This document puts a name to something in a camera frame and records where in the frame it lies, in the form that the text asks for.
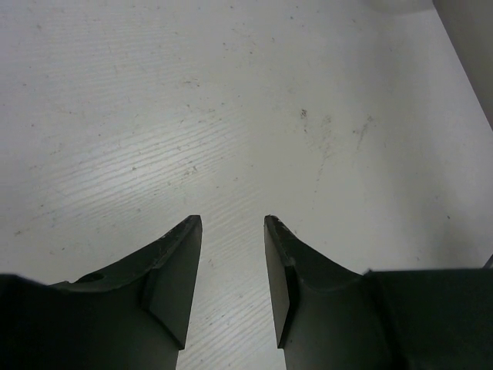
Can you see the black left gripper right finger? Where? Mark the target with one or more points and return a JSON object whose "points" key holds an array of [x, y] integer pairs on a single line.
{"points": [[328, 317]]}

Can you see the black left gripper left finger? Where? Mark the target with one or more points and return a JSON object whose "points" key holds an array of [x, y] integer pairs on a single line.
{"points": [[131, 314]]}

